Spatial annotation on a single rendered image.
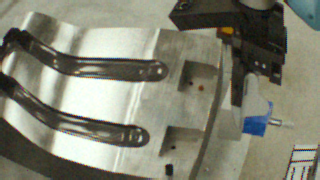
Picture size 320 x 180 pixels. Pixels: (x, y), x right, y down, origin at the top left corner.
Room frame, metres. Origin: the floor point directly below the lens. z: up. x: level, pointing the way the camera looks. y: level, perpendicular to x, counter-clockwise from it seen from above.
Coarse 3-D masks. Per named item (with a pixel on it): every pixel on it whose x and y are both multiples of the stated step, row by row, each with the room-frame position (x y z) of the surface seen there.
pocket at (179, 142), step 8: (168, 128) 0.75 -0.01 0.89; (176, 128) 0.75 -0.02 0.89; (184, 128) 0.74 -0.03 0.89; (168, 136) 0.75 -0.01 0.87; (176, 136) 0.75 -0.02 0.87; (184, 136) 0.74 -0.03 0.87; (192, 136) 0.74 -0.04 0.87; (200, 136) 0.74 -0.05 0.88; (168, 144) 0.74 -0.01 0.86; (176, 144) 0.74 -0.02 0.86; (184, 144) 0.74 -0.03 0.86; (192, 144) 0.74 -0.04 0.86; (200, 144) 0.73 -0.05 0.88; (160, 152) 0.71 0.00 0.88; (168, 152) 0.73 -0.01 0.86; (176, 152) 0.73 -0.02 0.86; (184, 152) 0.72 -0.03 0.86; (192, 152) 0.72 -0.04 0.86
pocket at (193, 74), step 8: (184, 64) 0.85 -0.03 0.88; (192, 64) 0.85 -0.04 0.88; (200, 64) 0.85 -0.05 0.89; (208, 64) 0.85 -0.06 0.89; (184, 72) 0.85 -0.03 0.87; (192, 72) 0.85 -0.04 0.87; (200, 72) 0.85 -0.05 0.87; (208, 72) 0.85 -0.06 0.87; (216, 72) 0.84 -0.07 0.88; (184, 80) 0.85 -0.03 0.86; (192, 80) 0.85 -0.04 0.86; (200, 80) 0.85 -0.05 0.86; (208, 80) 0.85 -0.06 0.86; (216, 80) 0.83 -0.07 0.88; (184, 88) 0.83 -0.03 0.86; (192, 88) 0.83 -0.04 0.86; (208, 88) 0.83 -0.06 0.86
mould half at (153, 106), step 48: (96, 48) 0.89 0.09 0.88; (144, 48) 0.88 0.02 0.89; (192, 48) 0.88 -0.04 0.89; (0, 96) 0.75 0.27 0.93; (48, 96) 0.79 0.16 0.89; (96, 96) 0.80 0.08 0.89; (144, 96) 0.79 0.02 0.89; (192, 96) 0.79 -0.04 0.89; (0, 144) 0.72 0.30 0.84; (48, 144) 0.70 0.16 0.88; (96, 144) 0.71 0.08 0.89
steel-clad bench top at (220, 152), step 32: (0, 0) 1.23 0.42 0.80; (32, 0) 1.18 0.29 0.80; (64, 0) 1.14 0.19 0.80; (96, 0) 1.12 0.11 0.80; (128, 0) 1.10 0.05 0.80; (160, 0) 1.10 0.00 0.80; (0, 32) 1.08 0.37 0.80; (192, 32) 1.01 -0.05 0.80; (224, 64) 0.94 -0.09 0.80; (224, 96) 0.88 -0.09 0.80; (0, 160) 0.71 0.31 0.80; (224, 160) 0.75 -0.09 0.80
